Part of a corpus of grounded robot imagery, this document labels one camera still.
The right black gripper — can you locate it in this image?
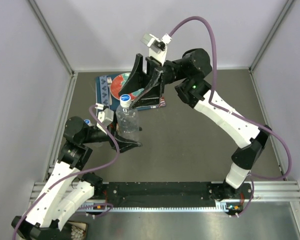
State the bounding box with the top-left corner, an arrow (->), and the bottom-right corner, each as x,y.
119,56 -> 187,112

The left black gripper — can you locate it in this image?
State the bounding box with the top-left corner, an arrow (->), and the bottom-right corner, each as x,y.
82,109 -> 143,152

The clear bottle orange base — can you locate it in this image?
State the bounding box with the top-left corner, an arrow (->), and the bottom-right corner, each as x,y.
115,102 -> 140,142

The white bottle cap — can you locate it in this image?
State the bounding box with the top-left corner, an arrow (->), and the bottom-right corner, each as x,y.
119,94 -> 132,108

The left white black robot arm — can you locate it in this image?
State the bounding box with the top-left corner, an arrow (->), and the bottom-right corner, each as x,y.
11,116 -> 142,240

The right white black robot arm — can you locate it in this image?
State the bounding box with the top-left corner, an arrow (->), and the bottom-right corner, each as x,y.
119,48 -> 270,200

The colourful mandala napkin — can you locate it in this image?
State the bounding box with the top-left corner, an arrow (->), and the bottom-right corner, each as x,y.
157,97 -> 166,108

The red teal patterned plate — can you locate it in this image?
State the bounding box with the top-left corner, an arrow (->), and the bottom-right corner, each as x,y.
110,72 -> 144,101

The silver fork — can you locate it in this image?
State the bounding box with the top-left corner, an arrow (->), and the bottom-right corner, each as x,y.
107,76 -> 112,106

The blue patterned placemat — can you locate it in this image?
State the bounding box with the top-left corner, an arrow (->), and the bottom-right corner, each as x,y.
94,70 -> 163,112

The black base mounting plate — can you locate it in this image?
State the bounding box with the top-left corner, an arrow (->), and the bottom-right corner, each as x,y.
93,181 -> 252,207

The floral patterned box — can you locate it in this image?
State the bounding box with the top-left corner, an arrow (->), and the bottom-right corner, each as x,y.
63,221 -> 88,240

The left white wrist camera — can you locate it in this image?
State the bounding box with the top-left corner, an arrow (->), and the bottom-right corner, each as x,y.
95,103 -> 115,128

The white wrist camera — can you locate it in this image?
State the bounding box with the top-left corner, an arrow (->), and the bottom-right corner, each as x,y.
141,33 -> 172,66
95,103 -> 115,128

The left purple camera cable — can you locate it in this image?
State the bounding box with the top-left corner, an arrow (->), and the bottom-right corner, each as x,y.
11,104 -> 121,240

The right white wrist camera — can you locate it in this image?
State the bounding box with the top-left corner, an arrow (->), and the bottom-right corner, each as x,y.
141,33 -> 172,66

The grey slotted cable duct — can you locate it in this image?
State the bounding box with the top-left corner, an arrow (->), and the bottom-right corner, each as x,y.
76,201 -> 244,214

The aluminium frame rail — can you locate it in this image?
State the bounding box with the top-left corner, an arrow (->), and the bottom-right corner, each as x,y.
29,181 -> 300,204

